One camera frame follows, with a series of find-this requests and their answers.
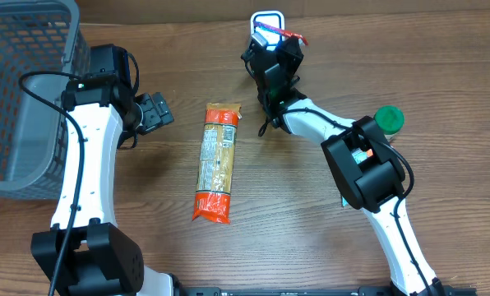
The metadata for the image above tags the red white stick packet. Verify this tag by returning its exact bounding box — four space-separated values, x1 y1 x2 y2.
252 21 309 46

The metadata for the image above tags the orange noodle packet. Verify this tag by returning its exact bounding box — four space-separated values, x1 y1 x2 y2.
192 103 241 224

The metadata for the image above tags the teal snack packet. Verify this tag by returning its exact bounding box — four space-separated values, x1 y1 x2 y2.
341 149 368 207

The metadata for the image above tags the green lid white jar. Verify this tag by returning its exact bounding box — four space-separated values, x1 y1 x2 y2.
374 105 404 142

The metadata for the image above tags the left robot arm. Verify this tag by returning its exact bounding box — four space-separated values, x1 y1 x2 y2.
30 44 182 296

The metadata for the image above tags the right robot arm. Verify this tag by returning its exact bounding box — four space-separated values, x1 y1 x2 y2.
241 33 445 295

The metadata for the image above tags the white barcode scanner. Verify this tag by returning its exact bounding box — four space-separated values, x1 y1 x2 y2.
250 10 285 51

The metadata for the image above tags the grey plastic mesh basket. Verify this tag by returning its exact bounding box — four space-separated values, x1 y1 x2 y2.
0 0 90 200

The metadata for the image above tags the right black cable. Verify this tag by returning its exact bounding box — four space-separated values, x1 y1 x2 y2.
257 107 435 296

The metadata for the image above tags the black cable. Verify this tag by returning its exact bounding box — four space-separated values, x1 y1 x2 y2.
17 70 86 296
257 107 435 296

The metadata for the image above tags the left black cable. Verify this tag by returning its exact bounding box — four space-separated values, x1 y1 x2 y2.
17 70 86 296

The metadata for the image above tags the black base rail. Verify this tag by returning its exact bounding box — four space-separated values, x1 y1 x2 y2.
178 286 478 296

